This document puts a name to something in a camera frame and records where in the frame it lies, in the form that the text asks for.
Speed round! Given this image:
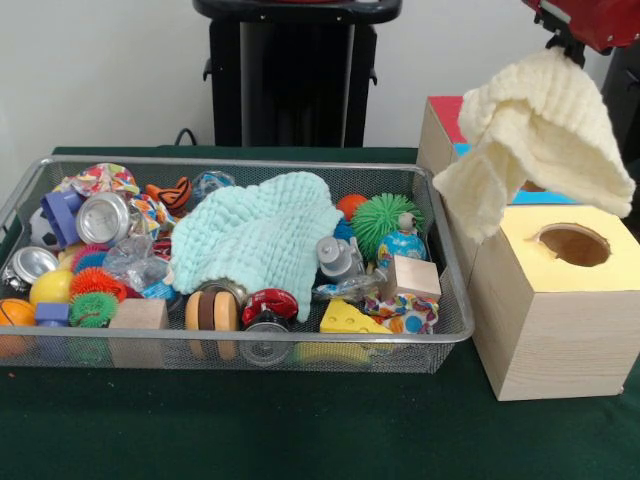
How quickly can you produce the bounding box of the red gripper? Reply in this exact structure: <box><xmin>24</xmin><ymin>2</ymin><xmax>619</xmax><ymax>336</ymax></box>
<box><xmin>522</xmin><ymin>0</ymin><xmax>640</xmax><ymax>68</ymax></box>

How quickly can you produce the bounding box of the cream muslin cloth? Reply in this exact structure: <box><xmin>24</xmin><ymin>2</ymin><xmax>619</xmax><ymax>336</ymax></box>
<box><xmin>432</xmin><ymin>48</ymin><xmax>637</xmax><ymax>244</ymax></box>

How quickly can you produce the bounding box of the green spiky ball with eyes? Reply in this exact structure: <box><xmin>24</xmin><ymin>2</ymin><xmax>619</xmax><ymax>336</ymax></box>
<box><xmin>351</xmin><ymin>193</ymin><xmax>427</xmax><ymax>261</ymax></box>

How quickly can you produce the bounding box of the wooden box with three holes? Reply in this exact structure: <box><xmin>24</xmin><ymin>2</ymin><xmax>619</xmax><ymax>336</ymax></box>
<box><xmin>417</xmin><ymin>95</ymin><xmax>640</xmax><ymax>402</ymax></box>

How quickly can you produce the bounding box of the clear mesh bin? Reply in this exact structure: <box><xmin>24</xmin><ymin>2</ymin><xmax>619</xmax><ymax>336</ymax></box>
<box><xmin>0</xmin><ymin>153</ymin><xmax>475</xmax><ymax>374</ymax></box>

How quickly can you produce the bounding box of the dark green side table cloth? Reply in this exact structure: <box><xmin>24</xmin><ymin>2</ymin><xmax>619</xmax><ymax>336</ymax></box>
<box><xmin>596</xmin><ymin>160</ymin><xmax>640</xmax><ymax>241</ymax></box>

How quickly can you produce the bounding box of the blue globe ball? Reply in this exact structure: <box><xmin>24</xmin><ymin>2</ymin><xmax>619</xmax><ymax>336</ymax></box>
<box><xmin>377</xmin><ymin>230</ymin><xmax>429</xmax><ymax>273</ymax></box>

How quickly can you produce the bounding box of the red ball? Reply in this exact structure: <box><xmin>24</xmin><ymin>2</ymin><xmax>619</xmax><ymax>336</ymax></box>
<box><xmin>336</xmin><ymin>194</ymin><xmax>369</xmax><ymax>221</ymax></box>

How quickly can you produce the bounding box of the plain wooden block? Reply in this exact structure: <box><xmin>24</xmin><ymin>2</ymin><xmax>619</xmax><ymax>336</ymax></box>
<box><xmin>379</xmin><ymin>254</ymin><xmax>442</xmax><ymax>302</ymax></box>

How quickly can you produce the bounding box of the yellow cheese wedge toy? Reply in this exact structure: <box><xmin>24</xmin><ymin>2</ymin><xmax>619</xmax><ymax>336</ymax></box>
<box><xmin>320</xmin><ymin>298</ymin><xmax>396</xmax><ymax>336</ymax></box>

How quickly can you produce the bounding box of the mint green muslin cloth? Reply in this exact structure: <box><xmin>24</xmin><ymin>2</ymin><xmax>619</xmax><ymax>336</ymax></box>
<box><xmin>169</xmin><ymin>172</ymin><xmax>345</xmax><ymax>322</ymax></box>

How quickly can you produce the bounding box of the dark green tablecloth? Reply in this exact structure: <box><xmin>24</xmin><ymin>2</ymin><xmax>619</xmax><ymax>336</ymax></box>
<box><xmin>0</xmin><ymin>146</ymin><xmax>640</xmax><ymax>480</ymax></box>

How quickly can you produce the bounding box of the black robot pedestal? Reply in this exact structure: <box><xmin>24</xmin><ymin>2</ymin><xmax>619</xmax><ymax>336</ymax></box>
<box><xmin>193</xmin><ymin>0</ymin><xmax>406</xmax><ymax>149</ymax></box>

